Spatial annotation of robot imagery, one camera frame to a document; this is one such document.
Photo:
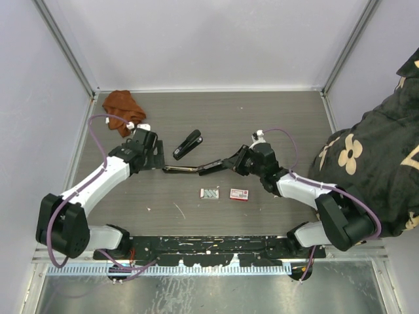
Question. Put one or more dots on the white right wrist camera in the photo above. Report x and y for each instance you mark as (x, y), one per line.
(257, 138)

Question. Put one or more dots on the black floral fleece garment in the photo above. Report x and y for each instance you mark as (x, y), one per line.
(379, 156)

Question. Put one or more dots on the orange-brown cloth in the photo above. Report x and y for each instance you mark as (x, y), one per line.
(121, 103)

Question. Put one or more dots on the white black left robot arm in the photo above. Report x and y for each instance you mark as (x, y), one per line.
(63, 220)

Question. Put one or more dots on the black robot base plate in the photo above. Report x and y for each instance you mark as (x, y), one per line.
(210, 251)

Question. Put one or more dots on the black stapler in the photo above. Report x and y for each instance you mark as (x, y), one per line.
(201, 170)
(192, 141)

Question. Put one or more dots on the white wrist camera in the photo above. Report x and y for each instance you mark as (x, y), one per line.
(257, 138)
(146, 127)

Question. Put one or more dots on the aluminium front rail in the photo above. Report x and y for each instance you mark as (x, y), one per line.
(62, 250)

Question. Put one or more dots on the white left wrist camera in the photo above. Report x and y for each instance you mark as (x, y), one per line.
(146, 127)

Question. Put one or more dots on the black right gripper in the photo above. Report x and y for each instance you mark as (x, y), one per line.
(235, 161)

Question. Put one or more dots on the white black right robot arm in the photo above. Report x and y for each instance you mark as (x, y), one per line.
(344, 219)

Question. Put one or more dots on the aluminium frame post left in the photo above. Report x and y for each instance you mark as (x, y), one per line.
(59, 37)

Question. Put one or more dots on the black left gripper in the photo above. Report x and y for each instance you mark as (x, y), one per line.
(156, 161)

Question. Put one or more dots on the red white staple box sleeve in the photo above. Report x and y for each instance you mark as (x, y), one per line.
(239, 194)

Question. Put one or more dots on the perforated cable duct strip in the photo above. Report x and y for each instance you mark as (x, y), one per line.
(92, 269)

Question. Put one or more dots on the aluminium frame post right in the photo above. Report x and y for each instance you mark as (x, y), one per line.
(355, 35)

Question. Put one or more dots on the aluminium frame post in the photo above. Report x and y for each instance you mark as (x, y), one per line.
(59, 37)
(355, 35)

